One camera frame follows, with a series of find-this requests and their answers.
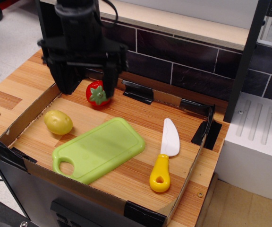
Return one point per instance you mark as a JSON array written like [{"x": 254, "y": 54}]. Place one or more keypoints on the black left support panel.
[{"x": 52, "y": 33}]

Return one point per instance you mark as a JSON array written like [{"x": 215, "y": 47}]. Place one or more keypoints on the wooden shelf board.
[{"x": 183, "y": 26}]

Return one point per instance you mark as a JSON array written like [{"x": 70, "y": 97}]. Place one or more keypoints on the red toy tomato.
[{"x": 95, "y": 94}]

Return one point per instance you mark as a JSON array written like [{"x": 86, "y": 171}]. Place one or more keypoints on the dark grey vertical post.
[{"x": 245, "y": 80}]

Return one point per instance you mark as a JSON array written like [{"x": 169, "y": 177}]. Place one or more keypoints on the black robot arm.
[{"x": 79, "y": 3}]

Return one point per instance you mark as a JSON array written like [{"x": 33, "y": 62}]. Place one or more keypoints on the yellow toy potato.
[{"x": 58, "y": 122}]

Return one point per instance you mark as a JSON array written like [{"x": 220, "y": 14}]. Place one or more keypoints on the white toy sink drainboard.
[{"x": 245, "y": 160}]

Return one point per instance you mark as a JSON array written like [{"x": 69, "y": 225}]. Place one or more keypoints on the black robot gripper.
[{"x": 85, "y": 44}]

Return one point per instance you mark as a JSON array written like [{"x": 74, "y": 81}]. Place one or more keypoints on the green plastic cutting board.
[{"x": 95, "y": 153}]

